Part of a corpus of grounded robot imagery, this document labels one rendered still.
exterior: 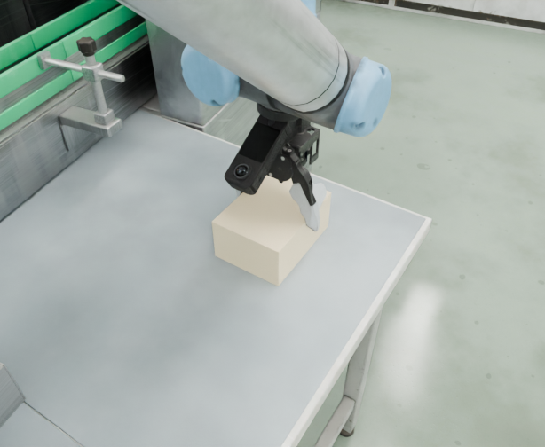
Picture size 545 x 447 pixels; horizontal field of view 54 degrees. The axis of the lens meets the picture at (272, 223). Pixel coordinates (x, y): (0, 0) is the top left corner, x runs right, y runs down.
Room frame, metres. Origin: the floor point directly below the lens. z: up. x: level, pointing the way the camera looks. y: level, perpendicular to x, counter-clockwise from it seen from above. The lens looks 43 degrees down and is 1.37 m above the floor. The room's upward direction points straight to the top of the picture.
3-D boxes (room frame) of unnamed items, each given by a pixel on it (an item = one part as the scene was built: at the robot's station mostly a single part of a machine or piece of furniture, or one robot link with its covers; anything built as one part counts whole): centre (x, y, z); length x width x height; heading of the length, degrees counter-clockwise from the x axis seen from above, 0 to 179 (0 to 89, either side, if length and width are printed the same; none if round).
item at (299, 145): (0.65, -0.02, 0.94); 0.09 x 0.08 x 0.12; 147
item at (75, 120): (0.83, 0.32, 0.90); 0.17 x 0.05 x 0.22; 65
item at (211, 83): (0.56, 0.03, 1.10); 0.11 x 0.11 x 0.08; 54
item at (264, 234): (0.63, 0.00, 0.79); 0.16 x 0.12 x 0.07; 147
